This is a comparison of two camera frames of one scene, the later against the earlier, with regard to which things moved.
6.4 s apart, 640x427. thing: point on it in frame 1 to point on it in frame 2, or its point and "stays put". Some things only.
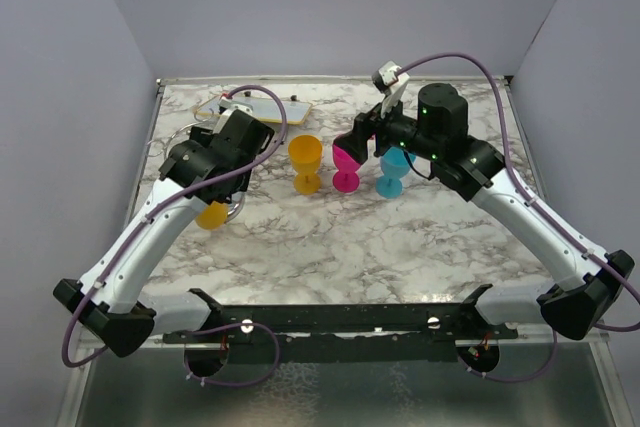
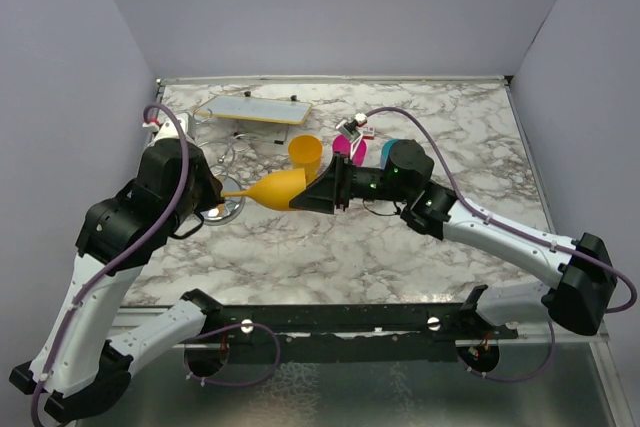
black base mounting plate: x=336 y=333 stays put
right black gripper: x=355 y=141 to x=332 y=189
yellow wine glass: x=212 y=216 to x=273 y=190
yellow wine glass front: x=306 y=154 stays put
